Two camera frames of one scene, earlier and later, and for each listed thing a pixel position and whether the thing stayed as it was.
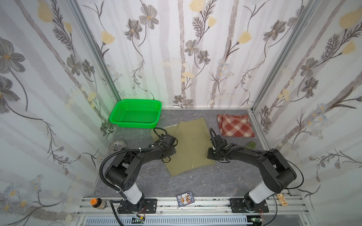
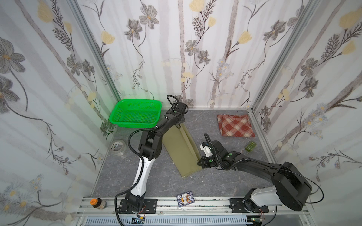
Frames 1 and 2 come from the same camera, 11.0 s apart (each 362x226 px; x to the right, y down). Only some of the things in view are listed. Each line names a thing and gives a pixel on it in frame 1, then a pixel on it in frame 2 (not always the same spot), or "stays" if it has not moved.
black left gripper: [169, 142] to [177, 118]
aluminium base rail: [202, 206] stays
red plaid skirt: [238, 125] stays
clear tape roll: [116, 146] stays
